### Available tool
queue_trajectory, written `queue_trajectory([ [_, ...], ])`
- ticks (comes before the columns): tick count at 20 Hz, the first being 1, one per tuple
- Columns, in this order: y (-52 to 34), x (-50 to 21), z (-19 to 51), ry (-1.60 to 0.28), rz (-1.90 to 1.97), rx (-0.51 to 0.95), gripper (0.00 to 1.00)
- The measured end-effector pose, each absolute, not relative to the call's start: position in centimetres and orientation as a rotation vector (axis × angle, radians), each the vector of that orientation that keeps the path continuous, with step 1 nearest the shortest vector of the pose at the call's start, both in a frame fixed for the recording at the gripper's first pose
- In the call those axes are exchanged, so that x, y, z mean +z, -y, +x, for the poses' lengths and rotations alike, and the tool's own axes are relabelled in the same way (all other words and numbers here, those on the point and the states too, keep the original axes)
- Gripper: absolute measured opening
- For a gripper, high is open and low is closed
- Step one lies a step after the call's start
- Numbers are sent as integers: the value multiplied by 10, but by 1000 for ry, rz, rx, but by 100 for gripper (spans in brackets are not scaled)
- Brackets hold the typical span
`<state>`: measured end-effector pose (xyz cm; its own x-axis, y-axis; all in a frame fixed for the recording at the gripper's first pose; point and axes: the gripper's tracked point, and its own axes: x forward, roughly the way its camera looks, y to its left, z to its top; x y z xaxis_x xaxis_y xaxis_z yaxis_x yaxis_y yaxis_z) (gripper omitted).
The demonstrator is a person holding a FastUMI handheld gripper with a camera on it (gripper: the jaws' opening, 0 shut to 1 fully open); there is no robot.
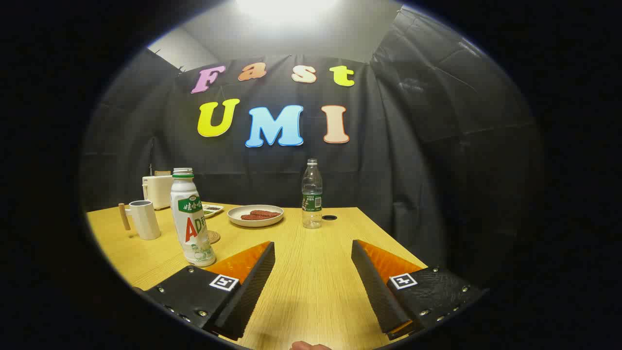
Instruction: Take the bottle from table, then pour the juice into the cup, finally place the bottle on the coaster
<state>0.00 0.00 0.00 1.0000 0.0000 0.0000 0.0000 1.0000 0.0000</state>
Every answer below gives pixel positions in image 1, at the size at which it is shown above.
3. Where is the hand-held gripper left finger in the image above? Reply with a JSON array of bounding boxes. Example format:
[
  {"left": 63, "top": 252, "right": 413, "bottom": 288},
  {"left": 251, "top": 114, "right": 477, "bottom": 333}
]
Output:
[{"left": 145, "top": 241, "right": 276, "bottom": 342}]

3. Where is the black backdrop cloth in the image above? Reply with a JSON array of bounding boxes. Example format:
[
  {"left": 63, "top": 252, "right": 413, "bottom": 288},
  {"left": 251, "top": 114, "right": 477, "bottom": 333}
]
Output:
[{"left": 80, "top": 5, "right": 542, "bottom": 273}]

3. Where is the cream toaster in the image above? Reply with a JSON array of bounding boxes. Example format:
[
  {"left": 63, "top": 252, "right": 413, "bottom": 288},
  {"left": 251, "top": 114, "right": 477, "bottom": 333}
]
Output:
[{"left": 142, "top": 170, "right": 174, "bottom": 210}]

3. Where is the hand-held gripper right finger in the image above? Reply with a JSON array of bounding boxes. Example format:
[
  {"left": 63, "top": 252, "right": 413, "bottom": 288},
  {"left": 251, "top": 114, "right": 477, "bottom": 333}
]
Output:
[{"left": 351, "top": 239, "right": 486, "bottom": 341}]

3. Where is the wooden table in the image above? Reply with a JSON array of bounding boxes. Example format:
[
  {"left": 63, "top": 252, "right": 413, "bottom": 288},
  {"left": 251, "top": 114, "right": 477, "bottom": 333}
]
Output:
[{"left": 86, "top": 202, "right": 428, "bottom": 350}]

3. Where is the white cup wooden handle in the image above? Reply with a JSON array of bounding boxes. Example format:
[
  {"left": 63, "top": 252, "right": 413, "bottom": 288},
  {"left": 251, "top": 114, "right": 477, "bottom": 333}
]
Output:
[{"left": 118, "top": 200, "right": 161, "bottom": 241}]

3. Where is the clear plastic water bottle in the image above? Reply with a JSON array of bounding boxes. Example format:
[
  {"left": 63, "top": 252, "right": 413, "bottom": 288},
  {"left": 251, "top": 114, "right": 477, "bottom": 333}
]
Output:
[{"left": 301, "top": 158, "right": 323, "bottom": 229}]

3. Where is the white round plate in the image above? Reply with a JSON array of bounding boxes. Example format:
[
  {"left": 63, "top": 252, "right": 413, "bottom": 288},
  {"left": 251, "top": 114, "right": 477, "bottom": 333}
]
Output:
[{"left": 227, "top": 205, "right": 284, "bottom": 228}]

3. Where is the white juice bottle green label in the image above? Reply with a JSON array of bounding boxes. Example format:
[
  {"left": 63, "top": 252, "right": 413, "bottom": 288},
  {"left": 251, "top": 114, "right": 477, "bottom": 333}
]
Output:
[{"left": 170, "top": 168, "right": 217, "bottom": 267}]

